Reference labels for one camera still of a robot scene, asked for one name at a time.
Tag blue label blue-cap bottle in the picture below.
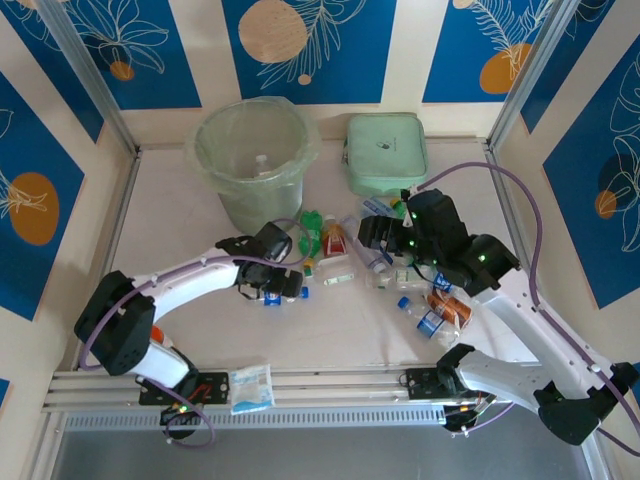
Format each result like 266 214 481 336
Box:
397 295 464 346
259 285 312 307

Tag clear bottle orange cap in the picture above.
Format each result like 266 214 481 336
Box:
151 324 175 350

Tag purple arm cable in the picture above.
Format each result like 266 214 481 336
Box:
77 217 314 451
412 162 640 454

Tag white blue tissue packet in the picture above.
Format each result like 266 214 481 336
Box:
228 363 277 415

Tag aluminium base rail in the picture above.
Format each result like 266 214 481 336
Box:
42 367 551 415

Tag orange snack wrapper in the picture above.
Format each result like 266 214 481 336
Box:
424 289 474 331

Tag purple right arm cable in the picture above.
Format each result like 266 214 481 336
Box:
412 162 640 454

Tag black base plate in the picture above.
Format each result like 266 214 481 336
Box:
403 367 451 401
138 372 232 406

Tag clear flat plastic container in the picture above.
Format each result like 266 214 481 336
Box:
317 257 354 290

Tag crushed green plastic bottle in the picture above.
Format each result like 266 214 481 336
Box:
298 209 326 261

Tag mint green zip pouch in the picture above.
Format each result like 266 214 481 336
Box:
342 112 429 197

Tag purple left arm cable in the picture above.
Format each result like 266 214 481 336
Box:
77 217 314 451

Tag aluminium frame post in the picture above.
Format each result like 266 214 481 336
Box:
487 0 584 151
34 0 141 156

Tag red label orange-cap bottle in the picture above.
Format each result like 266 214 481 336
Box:
322 213 349 259

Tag aluminium table rear rail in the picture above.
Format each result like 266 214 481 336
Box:
134 137 494 151

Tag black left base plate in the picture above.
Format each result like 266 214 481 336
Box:
138 372 232 406

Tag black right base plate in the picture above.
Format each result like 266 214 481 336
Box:
403 367 451 401

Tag grey slotted cable duct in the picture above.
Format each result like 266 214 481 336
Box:
62 410 449 432

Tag green translucent lined bin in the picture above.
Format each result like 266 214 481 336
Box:
184 95 321 239

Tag blue label white-cap bottle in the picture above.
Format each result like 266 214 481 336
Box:
342 215 394 274

